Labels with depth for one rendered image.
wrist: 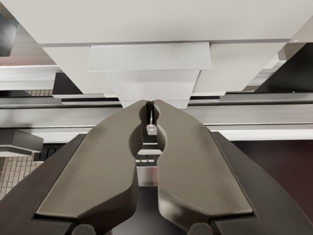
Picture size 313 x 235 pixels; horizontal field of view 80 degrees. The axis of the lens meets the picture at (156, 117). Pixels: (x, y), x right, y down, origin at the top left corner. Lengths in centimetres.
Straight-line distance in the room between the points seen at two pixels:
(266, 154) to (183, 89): 64
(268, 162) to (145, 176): 65
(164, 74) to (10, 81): 21
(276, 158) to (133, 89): 70
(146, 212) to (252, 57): 17
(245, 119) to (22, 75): 45
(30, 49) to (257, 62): 24
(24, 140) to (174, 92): 41
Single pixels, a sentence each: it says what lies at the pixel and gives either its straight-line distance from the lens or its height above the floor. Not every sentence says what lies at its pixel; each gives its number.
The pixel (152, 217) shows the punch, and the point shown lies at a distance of 21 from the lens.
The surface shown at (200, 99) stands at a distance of 24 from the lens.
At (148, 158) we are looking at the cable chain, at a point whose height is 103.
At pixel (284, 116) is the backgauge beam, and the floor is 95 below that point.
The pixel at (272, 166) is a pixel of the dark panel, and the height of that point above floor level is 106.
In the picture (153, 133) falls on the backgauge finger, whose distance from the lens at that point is 39.
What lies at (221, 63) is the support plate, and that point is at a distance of 18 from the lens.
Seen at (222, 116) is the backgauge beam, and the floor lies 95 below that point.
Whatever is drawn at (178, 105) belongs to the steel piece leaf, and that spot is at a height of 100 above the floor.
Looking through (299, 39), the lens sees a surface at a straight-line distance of 42.
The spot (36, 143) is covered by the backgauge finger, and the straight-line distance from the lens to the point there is 57.
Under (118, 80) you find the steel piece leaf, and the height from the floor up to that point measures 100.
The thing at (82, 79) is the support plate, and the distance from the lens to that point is 20.
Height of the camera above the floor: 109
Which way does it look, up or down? 18 degrees down
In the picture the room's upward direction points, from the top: 179 degrees clockwise
